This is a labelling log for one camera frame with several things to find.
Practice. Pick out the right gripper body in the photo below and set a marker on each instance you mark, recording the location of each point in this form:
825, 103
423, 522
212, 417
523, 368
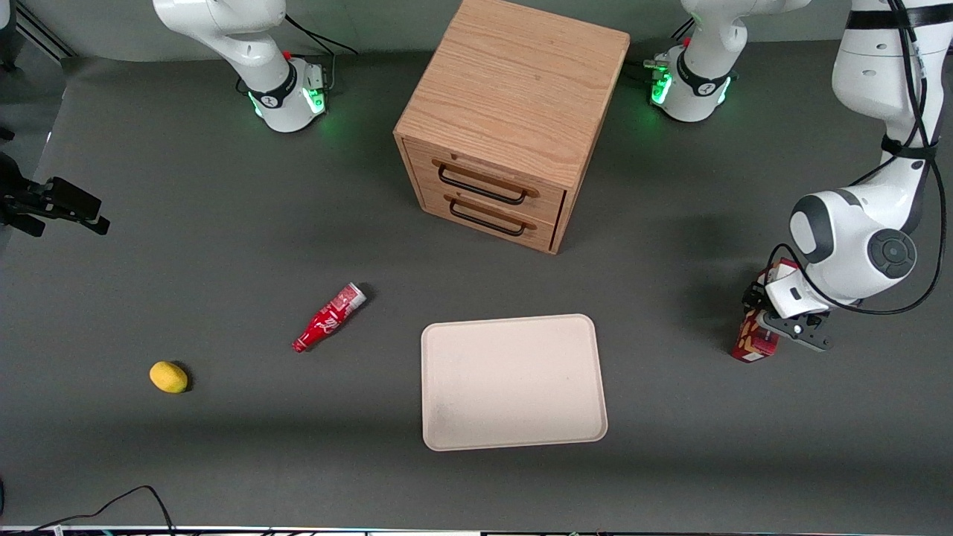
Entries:
22, 199

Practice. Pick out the red cookie box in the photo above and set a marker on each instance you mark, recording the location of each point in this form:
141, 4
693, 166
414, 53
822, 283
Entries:
756, 342

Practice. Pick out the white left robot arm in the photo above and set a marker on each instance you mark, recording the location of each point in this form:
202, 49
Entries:
871, 112

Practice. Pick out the beige plastic tray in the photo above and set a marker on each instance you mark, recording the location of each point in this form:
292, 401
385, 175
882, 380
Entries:
512, 381

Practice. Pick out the yellow lemon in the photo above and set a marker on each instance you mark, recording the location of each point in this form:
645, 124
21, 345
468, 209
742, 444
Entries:
168, 377

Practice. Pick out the wooden drawer front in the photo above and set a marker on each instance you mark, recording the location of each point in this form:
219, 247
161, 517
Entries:
540, 232
547, 199

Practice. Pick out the red cola bottle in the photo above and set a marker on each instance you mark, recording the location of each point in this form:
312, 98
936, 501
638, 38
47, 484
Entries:
327, 318

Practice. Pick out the wooden two-drawer cabinet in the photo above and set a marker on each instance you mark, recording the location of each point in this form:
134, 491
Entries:
514, 82

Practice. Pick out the aluminium frame rail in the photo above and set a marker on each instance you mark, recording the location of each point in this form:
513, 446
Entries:
45, 33

